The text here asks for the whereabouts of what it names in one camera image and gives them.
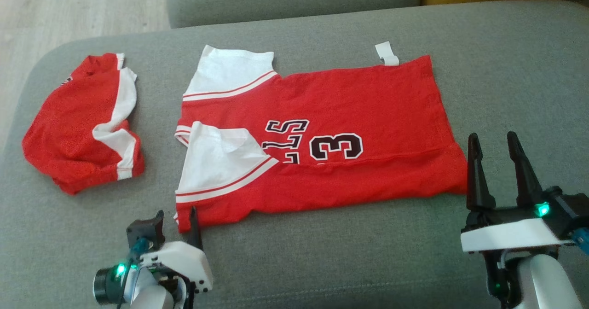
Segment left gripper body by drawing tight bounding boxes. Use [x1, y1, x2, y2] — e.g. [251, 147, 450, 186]
[138, 240, 214, 296]

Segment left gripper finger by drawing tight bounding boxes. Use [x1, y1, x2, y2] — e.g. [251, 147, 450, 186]
[186, 206, 204, 251]

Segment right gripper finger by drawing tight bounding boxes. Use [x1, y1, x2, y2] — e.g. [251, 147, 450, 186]
[466, 133, 497, 210]
[506, 131, 544, 208]

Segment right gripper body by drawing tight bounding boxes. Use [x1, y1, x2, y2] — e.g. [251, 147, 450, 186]
[460, 205, 574, 254]

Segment red basketball jersey white sleeves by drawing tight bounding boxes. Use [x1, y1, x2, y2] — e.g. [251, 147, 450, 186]
[174, 41, 469, 234]

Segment red shorts white side stripes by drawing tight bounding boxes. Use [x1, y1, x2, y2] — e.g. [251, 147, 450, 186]
[22, 52, 145, 195]

